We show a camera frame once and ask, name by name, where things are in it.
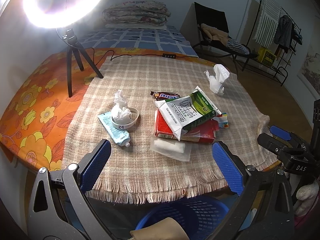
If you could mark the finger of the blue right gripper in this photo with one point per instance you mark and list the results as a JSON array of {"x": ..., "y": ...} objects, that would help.
[{"x": 282, "y": 134}]

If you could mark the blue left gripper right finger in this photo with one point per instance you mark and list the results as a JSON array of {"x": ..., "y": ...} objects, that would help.
[{"x": 232, "y": 168}]

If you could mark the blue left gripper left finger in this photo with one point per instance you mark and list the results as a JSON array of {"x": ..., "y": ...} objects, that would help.
[{"x": 92, "y": 164}]

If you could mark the white plastic bag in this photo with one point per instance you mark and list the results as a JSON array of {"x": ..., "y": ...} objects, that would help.
[{"x": 216, "y": 81}]

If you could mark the blue plastic trash basket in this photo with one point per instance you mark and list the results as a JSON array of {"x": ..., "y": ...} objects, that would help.
[{"x": 198, "y": 216}]

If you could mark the white plush slippers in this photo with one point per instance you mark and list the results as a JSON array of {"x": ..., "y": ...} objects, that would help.
[{"x": 306, "y": 199}]

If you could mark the light blue toothpaste tube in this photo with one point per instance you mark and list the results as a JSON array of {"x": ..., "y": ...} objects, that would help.
[{"x": 120, "y": 137}]

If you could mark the red cardboard box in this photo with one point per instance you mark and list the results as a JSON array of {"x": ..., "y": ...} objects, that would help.
[{"x": 204, "y": 133}]

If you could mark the white wristband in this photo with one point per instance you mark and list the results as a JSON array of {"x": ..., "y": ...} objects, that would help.
[{"x": 127, "y": 119}]

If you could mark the colourful paper cup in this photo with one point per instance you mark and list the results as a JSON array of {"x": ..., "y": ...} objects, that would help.
[{"x": 222, "y": 120}]

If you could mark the clear plastic packet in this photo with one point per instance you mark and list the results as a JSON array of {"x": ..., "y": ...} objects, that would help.
[{"x": 171, "y": 148}]

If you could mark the crumpled white tissue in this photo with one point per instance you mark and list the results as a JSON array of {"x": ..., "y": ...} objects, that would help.
[{"x": 120, "y": 104}]

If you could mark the orange floral bed sheet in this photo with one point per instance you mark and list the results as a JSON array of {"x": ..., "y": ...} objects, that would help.
[{"x": 35, "y": 124}]

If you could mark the yellow box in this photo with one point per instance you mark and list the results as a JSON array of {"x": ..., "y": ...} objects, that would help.
[{"x": 266, "y": 57}]

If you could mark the beige cloth in basket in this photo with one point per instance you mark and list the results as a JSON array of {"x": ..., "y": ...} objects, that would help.
[{"x": 165, "y": 229}]

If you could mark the green white milk carton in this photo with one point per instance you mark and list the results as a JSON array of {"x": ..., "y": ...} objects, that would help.
[{"x": 186, "y": 113}]

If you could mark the beige plaid woven blanket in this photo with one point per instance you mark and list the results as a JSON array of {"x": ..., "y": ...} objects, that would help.
[{"x": 137, "y": 174}]

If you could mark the black metal clothes rack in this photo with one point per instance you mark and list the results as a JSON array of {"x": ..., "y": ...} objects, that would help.
[{"x": 278, "y": 72}]

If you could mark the dark jacket on rack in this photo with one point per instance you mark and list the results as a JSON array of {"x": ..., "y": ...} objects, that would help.
[{"x": 283, "y": 33}]

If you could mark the striped garment on chair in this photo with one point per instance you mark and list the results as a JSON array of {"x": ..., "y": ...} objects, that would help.
[{"x": 235, "y": 46}]

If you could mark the snickers bar wrapper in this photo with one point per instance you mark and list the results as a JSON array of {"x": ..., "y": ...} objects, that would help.
[{"x": 158, "y": 96}]

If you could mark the striped towel on rack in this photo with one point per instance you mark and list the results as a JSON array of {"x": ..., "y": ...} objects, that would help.
[{"x": 268, "y": 22}]

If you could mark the beige clothes on chair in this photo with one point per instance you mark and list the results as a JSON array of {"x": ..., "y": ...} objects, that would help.
[{"x": 214, "y": 34}]

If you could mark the black tripod stand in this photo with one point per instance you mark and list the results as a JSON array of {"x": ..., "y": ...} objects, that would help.
[{"x": 76, "y": 50}]

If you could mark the black folding chair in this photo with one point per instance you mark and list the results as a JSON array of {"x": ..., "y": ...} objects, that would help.
[{"x": 216, "y": 19}]

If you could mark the blue checkered bed sheet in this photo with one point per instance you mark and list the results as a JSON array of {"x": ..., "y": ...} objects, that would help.
[{"x": 168, "y": 39}]

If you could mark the folded floral quilt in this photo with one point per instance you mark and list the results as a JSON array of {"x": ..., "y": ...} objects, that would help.
[{"x": 137, "y": 14}]

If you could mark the white ring light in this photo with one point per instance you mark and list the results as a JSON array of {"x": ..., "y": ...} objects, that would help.
[{"x": 50, "y": 14}]

